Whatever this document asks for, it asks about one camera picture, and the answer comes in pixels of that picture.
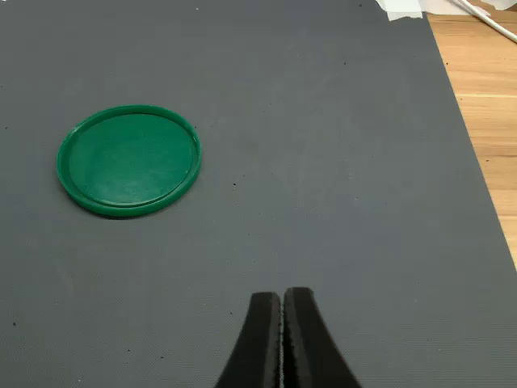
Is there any round green plastic lid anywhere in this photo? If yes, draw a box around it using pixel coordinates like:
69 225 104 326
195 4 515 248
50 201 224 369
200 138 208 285
56 104 203 220

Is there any dark grey mat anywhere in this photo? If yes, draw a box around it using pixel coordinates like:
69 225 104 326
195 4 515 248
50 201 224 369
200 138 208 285
0 0 517 388

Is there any white camera cable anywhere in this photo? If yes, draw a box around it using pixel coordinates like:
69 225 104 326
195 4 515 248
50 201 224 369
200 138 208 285
447 0 517 44

